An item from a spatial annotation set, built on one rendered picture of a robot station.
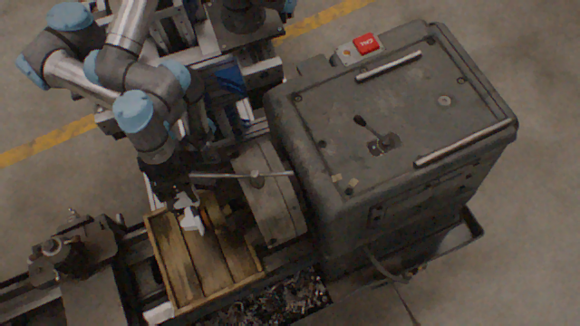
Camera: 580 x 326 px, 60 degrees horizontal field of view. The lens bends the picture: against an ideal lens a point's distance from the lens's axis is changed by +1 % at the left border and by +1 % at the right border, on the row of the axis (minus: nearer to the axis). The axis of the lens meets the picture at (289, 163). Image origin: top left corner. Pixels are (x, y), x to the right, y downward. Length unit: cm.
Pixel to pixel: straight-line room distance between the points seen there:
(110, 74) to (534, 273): 213
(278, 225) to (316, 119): 31
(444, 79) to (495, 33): 184
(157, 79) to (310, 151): 47
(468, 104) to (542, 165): 150
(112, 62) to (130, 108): 16
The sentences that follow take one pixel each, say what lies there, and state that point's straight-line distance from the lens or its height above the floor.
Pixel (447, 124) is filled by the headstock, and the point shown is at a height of 125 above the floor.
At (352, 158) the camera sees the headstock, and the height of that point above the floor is 125.
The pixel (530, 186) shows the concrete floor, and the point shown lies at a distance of 282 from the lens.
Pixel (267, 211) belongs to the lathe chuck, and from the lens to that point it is 133.
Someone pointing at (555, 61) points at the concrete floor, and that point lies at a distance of 327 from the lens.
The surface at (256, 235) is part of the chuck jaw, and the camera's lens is 141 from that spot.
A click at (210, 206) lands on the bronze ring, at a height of 112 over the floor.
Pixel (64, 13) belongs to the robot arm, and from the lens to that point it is 162.
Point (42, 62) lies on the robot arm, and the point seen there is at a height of 138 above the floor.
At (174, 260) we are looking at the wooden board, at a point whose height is 89.
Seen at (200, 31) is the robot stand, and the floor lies 107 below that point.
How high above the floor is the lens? 244
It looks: 64 degrees down
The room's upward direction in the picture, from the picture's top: 11 degrees counter-clockwise
